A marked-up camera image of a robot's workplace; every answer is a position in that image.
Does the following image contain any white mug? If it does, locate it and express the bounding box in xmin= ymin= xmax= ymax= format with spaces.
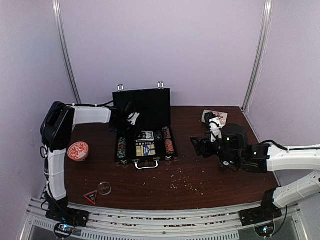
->
xmin=201 ymin=109 xmax=228 ymax=125

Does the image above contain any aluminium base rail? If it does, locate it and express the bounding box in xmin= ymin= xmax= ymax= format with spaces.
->
xmin=18 ymin=197 xmax=310 ymax=240

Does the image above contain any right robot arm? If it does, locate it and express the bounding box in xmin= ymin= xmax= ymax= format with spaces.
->
xmin=190 ymin=123 xmax=320 ymax=226

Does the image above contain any multicolour poker chip row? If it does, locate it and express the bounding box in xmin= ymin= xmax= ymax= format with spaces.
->
xmin=117 ymin=137 xmax=126 ymax=159

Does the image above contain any red black poker chip stack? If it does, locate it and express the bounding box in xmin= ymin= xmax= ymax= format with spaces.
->
xmin=162 ymin=126 xmax=175 ymax=154

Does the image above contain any red white patterned bowl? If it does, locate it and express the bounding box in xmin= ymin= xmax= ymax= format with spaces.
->
xmin=67 ymin=141 xmax=89 ymax=162

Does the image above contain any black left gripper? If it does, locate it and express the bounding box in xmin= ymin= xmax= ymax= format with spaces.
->
xmin=113 ymin=118 xmax=143 ymax=140

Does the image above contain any blue white playing card box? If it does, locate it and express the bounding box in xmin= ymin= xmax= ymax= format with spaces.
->
xmin=137 ymin=131 xmax=154 ymax=142

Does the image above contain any aluminium frame post left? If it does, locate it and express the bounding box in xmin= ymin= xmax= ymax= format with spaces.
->
xmin=52 ymin=0 xmax=82 ymax=104

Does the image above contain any red triangle marker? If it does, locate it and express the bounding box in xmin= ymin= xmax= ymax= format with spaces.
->
xmin=83 ymin=190 xmax=98 ymax=205

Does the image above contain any aluminium frame post right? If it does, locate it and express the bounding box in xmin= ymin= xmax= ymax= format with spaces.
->
xmin=242 ymin=0 xmax=274 ymax=113

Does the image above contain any black poker set case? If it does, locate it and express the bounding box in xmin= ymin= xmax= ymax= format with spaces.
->
xmin=112 ymin=81 xmax=178 ymax=170

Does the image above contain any aluminium frame post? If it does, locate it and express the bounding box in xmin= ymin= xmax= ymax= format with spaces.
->
xmin=52 ymin=0 xmax=82 ymax=104
xmin=242 ymin=0 xmax=274 ymax=113

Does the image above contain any clear round button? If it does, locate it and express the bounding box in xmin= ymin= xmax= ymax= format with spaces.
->
xmin=97 ymin=181 xmax=112 ymax=196

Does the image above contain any dark poker chip stack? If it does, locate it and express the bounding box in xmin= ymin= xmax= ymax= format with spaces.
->
xmin=154 ymin=130 xmax=163 ymax=141

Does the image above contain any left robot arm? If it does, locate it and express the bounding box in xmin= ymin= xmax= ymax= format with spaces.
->
xmin=40 ymin=101 xmax=140 ymax=227

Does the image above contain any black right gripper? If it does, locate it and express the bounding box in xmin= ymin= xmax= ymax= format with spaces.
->
xmin=191 ymin=131 xmax=240 ymax=168

